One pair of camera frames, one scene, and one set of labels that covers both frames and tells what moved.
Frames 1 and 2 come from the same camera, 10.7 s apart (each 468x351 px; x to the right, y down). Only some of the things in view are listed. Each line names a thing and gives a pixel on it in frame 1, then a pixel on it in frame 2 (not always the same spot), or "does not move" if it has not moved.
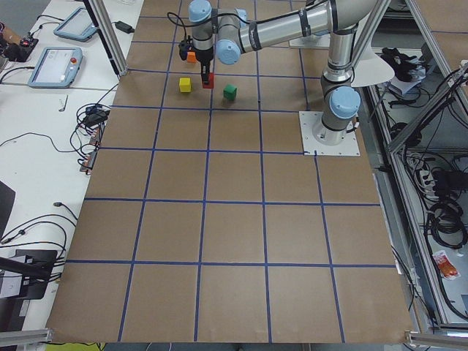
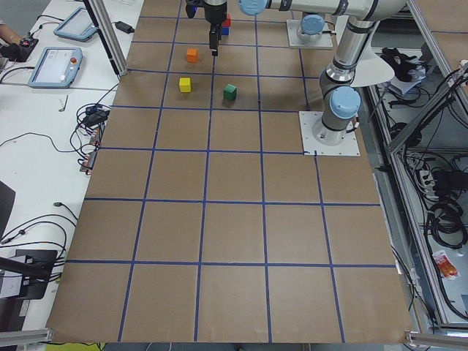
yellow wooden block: x=185 y=85 does not move
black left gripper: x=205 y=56 to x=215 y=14
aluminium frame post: x=112 y=50 does not move
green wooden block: x=229 y=92 does not move
